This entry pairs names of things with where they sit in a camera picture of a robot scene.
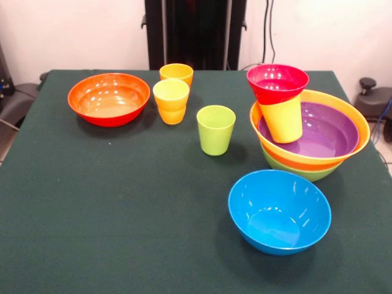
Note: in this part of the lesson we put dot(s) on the blue bowl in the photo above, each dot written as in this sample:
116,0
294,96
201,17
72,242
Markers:
278,217

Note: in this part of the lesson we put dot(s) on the large orange bowl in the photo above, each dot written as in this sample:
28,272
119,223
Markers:
352,116

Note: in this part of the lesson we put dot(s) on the green cup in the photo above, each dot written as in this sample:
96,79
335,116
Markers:
214,141

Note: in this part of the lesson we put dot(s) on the green bowl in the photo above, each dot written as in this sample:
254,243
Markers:
318,176

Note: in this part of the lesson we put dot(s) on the black equipment box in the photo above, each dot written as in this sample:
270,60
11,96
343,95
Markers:
4,79

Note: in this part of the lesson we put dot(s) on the yellow-orange cup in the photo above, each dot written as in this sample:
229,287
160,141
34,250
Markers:
171,116

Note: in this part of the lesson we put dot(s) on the small pink bowl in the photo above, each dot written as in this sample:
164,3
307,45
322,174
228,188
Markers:
275,92

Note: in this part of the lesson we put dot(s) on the orange cup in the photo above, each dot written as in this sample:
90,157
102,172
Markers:
176,73

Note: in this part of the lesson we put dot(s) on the yellow cup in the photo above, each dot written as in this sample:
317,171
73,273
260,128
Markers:
171,98
284,122

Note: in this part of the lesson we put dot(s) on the red bowl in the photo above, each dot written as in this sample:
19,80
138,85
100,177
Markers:
107,104

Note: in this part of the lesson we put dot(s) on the purple bowl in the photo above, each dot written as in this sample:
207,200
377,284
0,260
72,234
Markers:
330,134

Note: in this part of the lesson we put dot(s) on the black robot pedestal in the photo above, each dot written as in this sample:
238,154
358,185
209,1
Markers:
190,33

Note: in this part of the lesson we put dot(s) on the dark green tablecloth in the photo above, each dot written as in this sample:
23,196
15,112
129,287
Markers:
122,229

